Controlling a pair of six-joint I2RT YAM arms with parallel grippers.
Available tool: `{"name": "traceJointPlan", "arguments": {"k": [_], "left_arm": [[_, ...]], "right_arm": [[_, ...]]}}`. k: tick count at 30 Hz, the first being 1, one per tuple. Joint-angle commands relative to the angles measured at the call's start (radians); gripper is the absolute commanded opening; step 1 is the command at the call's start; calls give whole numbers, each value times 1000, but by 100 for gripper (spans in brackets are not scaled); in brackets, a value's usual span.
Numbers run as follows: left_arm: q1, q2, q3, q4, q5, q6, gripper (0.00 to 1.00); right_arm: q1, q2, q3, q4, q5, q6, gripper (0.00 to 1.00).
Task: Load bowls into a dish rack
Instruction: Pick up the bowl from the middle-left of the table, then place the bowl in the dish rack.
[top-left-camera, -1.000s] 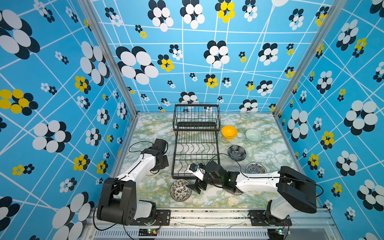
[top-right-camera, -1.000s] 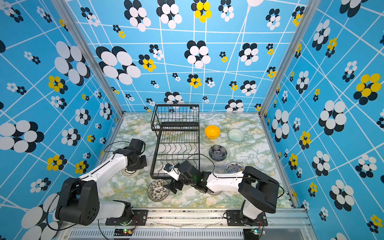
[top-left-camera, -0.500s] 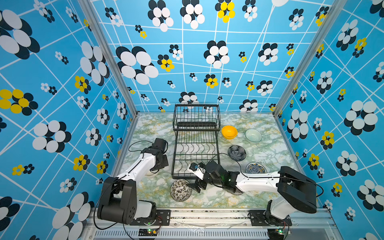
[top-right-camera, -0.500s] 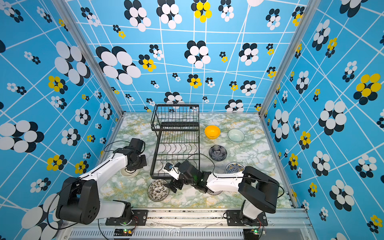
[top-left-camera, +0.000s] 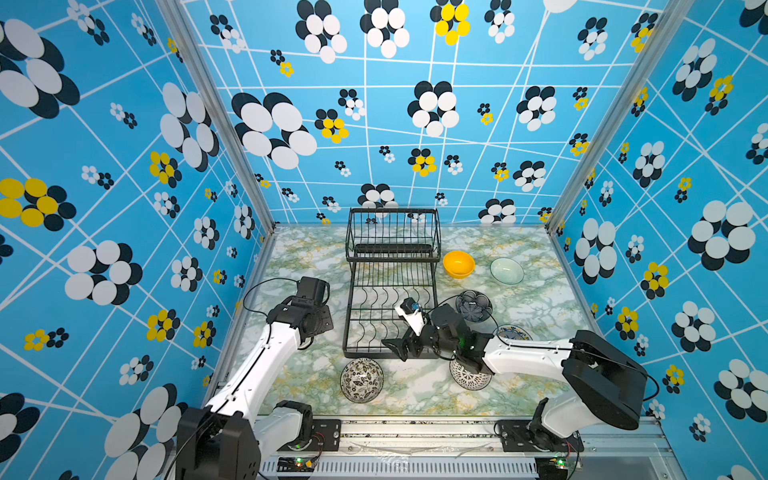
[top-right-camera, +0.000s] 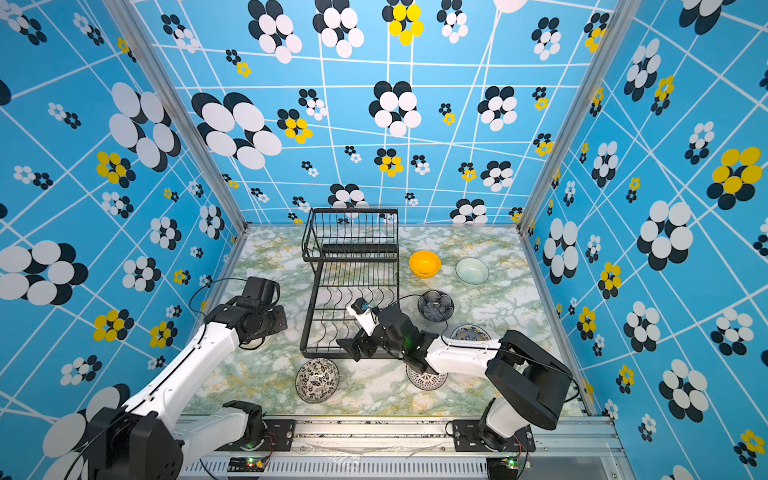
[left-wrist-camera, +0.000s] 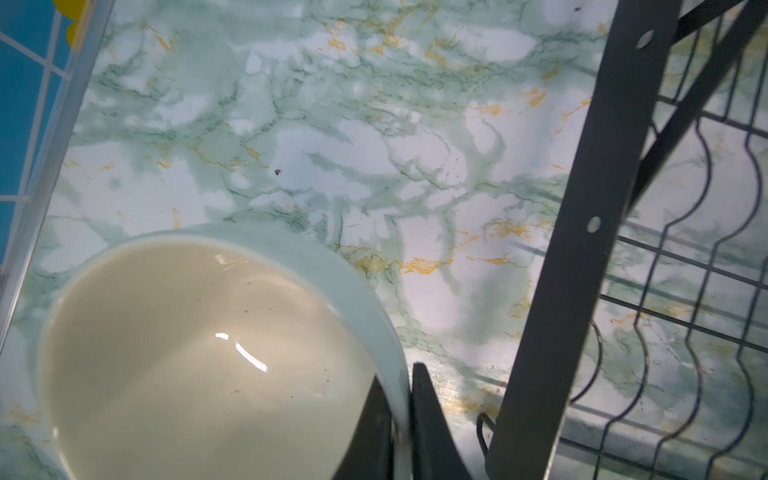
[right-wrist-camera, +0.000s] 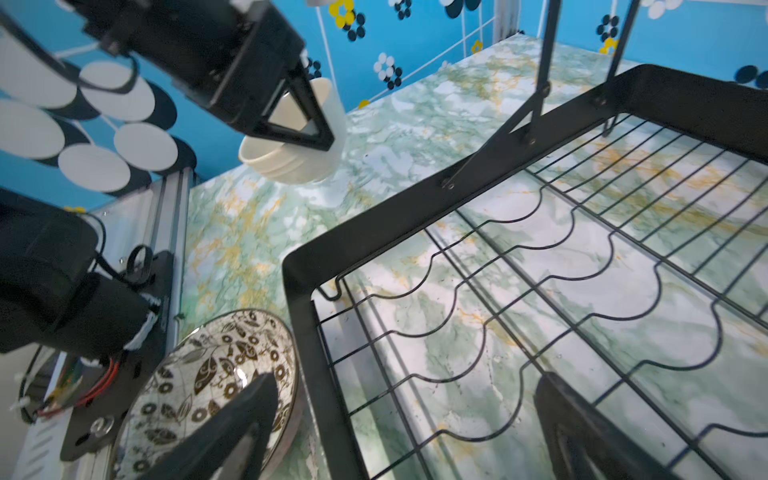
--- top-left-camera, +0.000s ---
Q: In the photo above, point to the white red lattice bowl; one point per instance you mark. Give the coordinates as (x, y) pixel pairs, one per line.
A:
(468, 380)

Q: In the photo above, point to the pale green glass bowl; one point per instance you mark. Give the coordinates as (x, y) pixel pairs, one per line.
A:
(507, 271)

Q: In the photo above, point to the dark blue patterned bowl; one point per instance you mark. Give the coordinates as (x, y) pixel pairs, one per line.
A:
(473, 306)

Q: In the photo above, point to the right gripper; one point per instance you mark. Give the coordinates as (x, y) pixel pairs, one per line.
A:
(402, 348)

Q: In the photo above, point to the black floral pink bowl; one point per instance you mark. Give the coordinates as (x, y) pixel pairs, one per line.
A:
(362, 380)

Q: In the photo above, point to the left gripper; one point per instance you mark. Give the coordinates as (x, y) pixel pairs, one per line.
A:
(328, 320)

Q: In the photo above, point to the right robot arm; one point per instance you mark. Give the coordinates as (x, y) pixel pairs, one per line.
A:
(605, 385)

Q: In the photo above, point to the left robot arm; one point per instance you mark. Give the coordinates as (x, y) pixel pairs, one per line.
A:
(225, 439)

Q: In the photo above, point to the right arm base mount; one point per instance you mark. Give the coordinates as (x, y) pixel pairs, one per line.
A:
(515, 436)

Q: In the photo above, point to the black two-tier dish rack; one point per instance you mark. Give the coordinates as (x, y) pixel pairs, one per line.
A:
(393, 255)

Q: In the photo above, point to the blue yellow floral bowl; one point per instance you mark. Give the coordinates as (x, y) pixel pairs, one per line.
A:
(512, 332)

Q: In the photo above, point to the aluminium front rail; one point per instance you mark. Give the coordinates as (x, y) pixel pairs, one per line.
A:
(412, 447)

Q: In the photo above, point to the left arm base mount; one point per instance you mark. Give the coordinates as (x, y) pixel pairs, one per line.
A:
(322, 435)

